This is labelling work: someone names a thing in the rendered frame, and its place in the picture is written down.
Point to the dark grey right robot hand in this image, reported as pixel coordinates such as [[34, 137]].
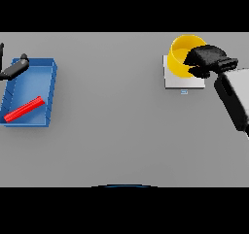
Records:
[[207, 59]]

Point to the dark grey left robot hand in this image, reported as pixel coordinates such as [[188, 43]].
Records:
[[14, 68]]

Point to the yellow bowl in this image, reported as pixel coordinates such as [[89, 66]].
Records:
[[180, 58]]

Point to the red beaker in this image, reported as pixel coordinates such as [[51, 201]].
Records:
[[24, 109]]

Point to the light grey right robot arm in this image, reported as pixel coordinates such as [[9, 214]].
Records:
[[234, 92]]

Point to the pale square measuring scale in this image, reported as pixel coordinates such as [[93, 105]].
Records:
[[181, 82]]

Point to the blue tray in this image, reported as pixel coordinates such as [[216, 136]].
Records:
[[30, 85]]

